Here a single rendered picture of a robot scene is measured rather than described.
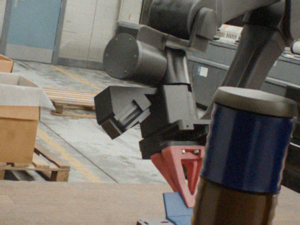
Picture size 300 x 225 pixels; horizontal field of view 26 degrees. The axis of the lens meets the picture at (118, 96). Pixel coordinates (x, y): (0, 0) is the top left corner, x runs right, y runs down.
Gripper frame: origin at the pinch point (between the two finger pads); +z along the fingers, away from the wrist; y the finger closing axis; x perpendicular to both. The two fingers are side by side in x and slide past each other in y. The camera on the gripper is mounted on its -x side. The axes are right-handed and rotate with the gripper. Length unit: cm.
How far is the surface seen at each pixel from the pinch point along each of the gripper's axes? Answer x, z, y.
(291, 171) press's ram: -10.0, 2.7, 27.8
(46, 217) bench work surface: -9.1, -2.7, -23.9
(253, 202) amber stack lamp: -28, 7, 43
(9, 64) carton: 110, -162, -338
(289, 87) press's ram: -6.0, -5.4, 25.9
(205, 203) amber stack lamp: -30, 7, 42
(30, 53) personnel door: 385, -439, -928
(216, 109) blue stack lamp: -29, 3, 43
